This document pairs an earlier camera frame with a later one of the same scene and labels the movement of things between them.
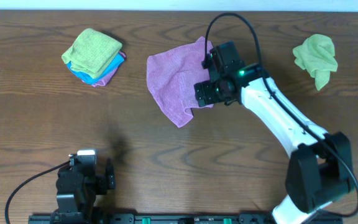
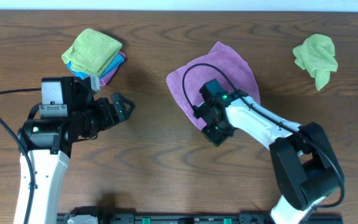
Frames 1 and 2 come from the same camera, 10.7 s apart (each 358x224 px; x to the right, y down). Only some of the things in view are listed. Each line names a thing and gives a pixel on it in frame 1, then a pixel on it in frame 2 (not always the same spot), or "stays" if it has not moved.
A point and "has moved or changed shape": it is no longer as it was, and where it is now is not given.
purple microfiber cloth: x=171 y=74 has moved or changed shape
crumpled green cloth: x=316 y=55 stays
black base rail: x=176 y=218 stays
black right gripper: x=204 y=94 -> x=215 y=139
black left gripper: x=108 y=180 -> x=110 y=117
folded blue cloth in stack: x=89 y=79 stays
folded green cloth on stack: x=92 y=52 stays
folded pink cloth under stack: x=103 y=82 stays
